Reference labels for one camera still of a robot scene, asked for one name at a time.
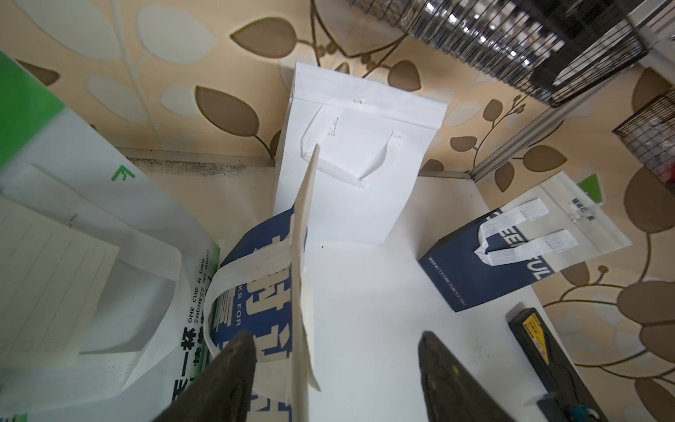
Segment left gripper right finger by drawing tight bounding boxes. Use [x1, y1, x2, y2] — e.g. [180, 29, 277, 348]
[418, 331, 513, 422]

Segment back wire basket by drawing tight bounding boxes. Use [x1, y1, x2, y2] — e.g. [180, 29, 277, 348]
[352, 0, 648, 108]

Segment white green bag right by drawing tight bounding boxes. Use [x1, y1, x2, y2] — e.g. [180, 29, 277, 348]
[508, 172, 632, 281]

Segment black yellow-labelled device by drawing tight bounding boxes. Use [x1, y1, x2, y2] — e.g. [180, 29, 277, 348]
[508, 308, 608, 421]

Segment green white cool tea bag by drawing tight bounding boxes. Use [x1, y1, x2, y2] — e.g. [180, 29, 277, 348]
[1, 56, 219, 421]

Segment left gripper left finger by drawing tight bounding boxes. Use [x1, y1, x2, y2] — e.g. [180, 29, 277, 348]
[156, 332, 257, 422]

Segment right wire basket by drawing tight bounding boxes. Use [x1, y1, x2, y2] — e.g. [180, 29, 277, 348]
[613, 89, 674, 193]

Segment white bag back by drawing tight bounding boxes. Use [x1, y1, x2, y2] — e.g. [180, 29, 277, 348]
[274, 63, 448, 244]

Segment dark navy bag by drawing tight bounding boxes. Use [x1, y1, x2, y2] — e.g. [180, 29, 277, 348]
[418, 199, 578, 312]

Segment blue takeaway bag white handles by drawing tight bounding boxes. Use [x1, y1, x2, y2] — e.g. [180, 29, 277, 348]
[204, 207, 315, 421]

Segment wire basket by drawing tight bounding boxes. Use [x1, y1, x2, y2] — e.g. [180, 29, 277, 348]
[613, 89, 674, 193]
[352, 0, 648, 108]

